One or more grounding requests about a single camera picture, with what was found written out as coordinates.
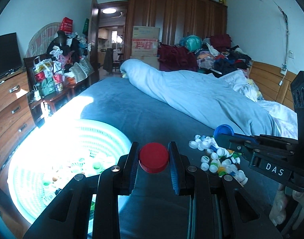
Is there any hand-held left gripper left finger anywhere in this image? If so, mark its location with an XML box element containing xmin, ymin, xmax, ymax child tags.
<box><xmin>23</xmin><ymin>141</ymin><xmax>140</xmax><ymax>239</ymax></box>

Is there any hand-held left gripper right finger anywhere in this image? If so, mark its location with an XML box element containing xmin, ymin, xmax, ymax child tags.
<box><xmin>168</xmin><ymin>141</ymin><xmax>283</xmax><ymax>239</ymax></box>

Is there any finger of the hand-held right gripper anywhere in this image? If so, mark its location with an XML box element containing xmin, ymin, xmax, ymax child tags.
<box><xmin>232</xmin><ymin>132</ymin><xmax>261</xmax><ymax>140</ymax></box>
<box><xmin>216</xmin><ymin>134</ymin><xmax>257</xmax><ymax>158</ymax></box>

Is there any large blue bottle cap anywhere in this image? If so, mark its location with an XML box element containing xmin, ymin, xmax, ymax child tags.
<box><xmin>214</xmin><ymin>124</ymin><xmax>234</xmax><ymax>142</ymax></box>

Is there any red bottle cap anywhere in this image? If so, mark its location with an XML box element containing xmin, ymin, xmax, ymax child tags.
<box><xmin>139</xmin><ymin>143</ymin><xmax>169</xmax><ymax>173</ymax></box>

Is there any pile of bottle caps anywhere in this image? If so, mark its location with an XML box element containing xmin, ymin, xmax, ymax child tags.
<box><xmin>41</xmin><ymin>154</ymin><xmax>105</xmax><ymax>205</ymax></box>
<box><xmin>189</xmin><ymin>134</ymin><xmax>248</xmax><ymax>186</ymax></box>

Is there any white plastic basket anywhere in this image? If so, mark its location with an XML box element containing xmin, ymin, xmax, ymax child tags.
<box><xmin>6</xmin><ymin>119</ymin><xmax>132</xmax><ymax>226</ymax></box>

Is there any person's right hand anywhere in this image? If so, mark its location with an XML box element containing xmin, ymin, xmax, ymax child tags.
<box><xmin>269</xmin><ymin>183</ymin><xmax>295</xmax><ymax>227</ymax></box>

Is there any grey-blue bed sheet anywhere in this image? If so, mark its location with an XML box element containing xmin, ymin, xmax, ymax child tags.
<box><xmin>52</xmin><ymin>77</ymin><xmax>292</xmax><ymax>239</ymax></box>

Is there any wooden headboard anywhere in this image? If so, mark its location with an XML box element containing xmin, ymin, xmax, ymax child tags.
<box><xmin>249</xmin><ymin>61</ymin><xmax>298</xmax><ymax>110</ymax></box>

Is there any light blue quilt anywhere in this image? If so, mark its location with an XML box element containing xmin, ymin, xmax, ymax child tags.
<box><xmin>120</xmin><ymin>59</ymin><xmax>282</xmax><ymax>142</ymax></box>

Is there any pile of mixed clothes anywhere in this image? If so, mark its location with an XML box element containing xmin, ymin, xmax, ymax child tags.
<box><xmin>182</xmin><ymin>34</ymin><xmax>253</xmax><ymax>75</ymax></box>

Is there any dark red cloth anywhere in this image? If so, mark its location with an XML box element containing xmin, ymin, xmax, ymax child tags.
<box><xmin>158</xmin><ymin>42</ymin><xmax>198</xmax><ymax>72</ymax></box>

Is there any dark red side table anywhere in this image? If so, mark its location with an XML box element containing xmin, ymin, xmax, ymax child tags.
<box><xmin>24</xmin><ymin>56</ymin><xmax>98</xmax><ymax>120</ymax></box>

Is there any woven straw bag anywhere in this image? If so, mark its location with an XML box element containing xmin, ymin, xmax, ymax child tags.
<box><xmin>69</xmin><ymin>59</ymin><xmax>95</xmax><ymax>84</ymax></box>

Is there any chair with dark coat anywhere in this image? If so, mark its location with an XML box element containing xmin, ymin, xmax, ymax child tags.
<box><xmin>103</xmin><ymin>48</ymin><xmax>123</xmax><ymax>74</ymax></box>

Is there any red-printed cardboard box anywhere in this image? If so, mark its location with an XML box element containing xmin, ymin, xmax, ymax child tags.
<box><xmin>131</xmin><ymin>38</ymin><xmax>159</xmax><ymax>57</ymax></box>

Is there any wooden dresser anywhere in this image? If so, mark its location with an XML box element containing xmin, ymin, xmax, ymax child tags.
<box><xmin>0</xmin><ymin>68</ymin><xmax>38</xmax><ymax>180</ymax></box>

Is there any brown wooden wardrobe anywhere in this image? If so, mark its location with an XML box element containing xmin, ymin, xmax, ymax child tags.
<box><xmin>124</xmin><ymin>0</ymin><xmax>228</xmax><ymax>68</ymax></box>

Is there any plain cardboard box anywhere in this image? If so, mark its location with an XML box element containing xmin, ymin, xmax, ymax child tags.
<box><xmin>131</xmin><ymin>25</ymin><xmax>160</xmax><ymax>40</ymax></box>

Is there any heap of dark clothes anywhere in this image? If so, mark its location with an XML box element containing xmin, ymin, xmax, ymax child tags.
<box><xmin>47</xmin><ymin>30</ymin><xmax>89</xmax><ymax>68</ymax></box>

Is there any brown wooden door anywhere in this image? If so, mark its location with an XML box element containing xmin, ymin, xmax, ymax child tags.
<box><xmin>88</xmin><ymin>0</ymin><xmax>100</xmax><ymax>80</ymax></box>

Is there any red box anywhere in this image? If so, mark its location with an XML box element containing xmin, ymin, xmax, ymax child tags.
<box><xmin>59</xmin><ymin>17</ymin><xmax>74</xmax><ymax>33</ymax></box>

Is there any round woven mat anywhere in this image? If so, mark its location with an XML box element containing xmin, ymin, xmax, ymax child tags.
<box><xmin>25</xmin><ymin>22</ymin><xmax>63</xmax><ymax>58</ymax></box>

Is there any black television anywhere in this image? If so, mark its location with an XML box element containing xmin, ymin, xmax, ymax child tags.
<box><xmin>0</xmin><ymin>32</ymin><xmax>23</xmax><ymax>82</ymax></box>

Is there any wall cable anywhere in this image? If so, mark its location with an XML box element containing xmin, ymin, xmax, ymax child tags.
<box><xmin>279</xmin><ymin>7</ymin><xmax>292</xmax><ymax>68</ymax></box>

